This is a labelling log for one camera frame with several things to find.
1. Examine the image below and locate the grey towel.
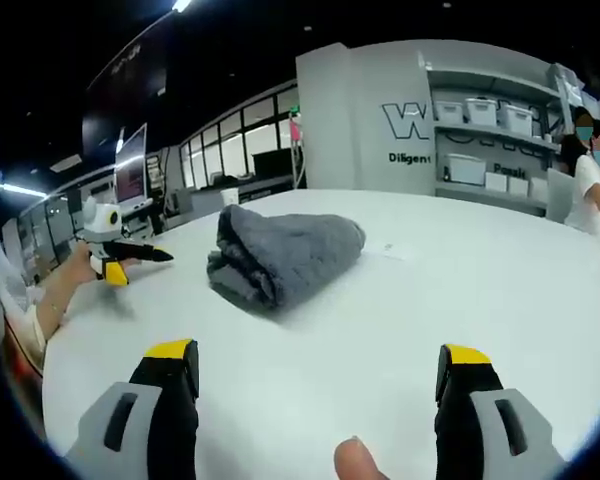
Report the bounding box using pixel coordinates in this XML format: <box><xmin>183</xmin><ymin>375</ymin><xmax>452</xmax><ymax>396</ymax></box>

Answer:
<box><xmin>206</xmin><ymin>204</ymin><xmax>367</xmax><ymax>312</ymax></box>

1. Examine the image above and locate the computer monitor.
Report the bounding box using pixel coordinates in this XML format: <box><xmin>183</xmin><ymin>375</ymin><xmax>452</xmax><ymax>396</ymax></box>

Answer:
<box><xmin>113</xmin><ymin>123</ymin><xmax>149</xmax><ymax>210</ymax></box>

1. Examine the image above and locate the grey shelving unit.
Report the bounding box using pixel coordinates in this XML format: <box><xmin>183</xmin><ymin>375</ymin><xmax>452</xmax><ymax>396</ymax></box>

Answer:
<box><xmin>419</xmin><ymin>49</ymin><xmax>589</xmax><ymax>217</ymax></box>

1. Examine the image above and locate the white laptop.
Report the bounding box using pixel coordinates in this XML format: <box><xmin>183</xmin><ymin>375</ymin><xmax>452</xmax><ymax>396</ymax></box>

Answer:
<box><xmin>545</xmin><ymin>167</ymin><xmax>575</xmax><ymax>224</ymax></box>

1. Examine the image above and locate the white storage bin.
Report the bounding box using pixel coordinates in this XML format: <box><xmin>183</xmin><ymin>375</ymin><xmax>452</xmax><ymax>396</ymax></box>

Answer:
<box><xmin>497</xmin><ymin>104</ymin><xmax>534</xmax><ymax>137</ymax></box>
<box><xmin>433</xmin><ymin>100</ymin><xmax>465</xmax><ymax>123</ymax></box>
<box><xmin>465</xmin><ymin>97</ymin><xmax>499</xmax><ymax>126</ymax></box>
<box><xmin>444</xmin><ymin>153</ymin><xmax>486</xmax><ymax>186</ymax></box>

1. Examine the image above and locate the person's right hand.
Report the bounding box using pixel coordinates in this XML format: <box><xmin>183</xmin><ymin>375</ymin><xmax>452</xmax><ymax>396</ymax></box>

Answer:
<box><xmin>334</xmin><ymin>436</ymin><xmax>389</xmax><ymax>480</ymax></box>

